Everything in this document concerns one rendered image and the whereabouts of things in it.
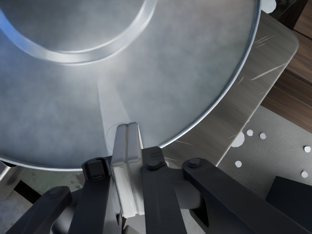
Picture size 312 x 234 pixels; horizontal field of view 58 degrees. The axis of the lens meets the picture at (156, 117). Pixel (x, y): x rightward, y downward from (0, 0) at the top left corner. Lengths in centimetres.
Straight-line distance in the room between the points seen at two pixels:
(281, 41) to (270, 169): 86
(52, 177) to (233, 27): 26
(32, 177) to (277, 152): 87
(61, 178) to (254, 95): 24
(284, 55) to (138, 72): 11
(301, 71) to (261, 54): 51
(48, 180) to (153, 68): 21
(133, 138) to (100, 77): 7
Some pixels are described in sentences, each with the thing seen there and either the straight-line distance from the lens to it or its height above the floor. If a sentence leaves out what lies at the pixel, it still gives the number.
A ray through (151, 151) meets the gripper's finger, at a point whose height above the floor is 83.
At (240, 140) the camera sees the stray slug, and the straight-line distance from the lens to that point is 36.
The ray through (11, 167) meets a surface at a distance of 32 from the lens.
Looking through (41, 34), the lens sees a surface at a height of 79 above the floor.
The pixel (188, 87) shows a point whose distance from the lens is 22.
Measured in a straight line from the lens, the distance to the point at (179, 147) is 21.
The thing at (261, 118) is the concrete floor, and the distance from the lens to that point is 107.
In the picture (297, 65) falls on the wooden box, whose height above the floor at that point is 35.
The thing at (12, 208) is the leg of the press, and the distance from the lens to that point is 40.
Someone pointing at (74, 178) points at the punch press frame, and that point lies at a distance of 36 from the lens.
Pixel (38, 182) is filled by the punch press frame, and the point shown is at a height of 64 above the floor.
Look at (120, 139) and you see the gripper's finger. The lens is 17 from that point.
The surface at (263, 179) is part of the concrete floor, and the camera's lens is 108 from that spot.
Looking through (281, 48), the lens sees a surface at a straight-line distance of 24.
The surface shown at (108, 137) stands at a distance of 21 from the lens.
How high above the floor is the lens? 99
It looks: 85 degrees down
